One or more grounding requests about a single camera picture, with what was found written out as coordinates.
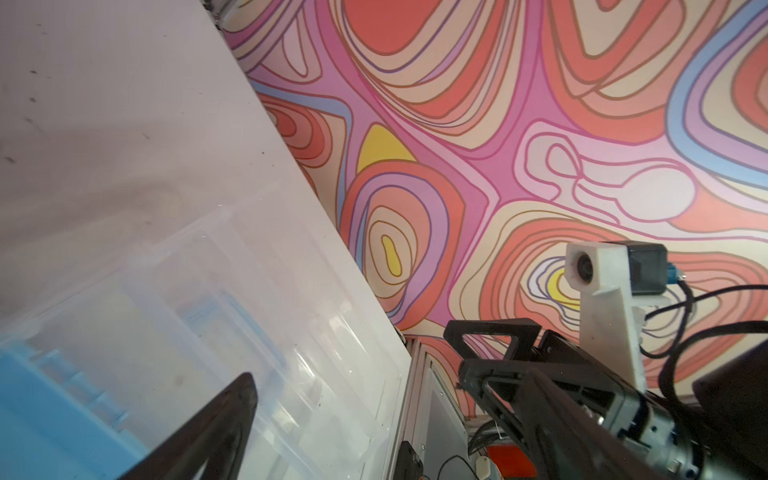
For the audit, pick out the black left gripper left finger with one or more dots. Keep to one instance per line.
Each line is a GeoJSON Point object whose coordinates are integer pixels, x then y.
{"type": "Point", "coordinates": [211, 444]}

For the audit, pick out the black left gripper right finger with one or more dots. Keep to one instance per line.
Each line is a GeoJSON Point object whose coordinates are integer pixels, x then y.
{"type": "Point", "coordinates": [564, 443]}

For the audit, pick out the blue plastic tool box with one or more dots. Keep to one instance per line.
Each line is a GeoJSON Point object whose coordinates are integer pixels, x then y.
{"type": "Point", "coordinates": [98, 378]}

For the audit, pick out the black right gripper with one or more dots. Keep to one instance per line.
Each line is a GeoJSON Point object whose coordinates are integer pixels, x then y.
{"type": "Point", "coordinates": [648, 426]}

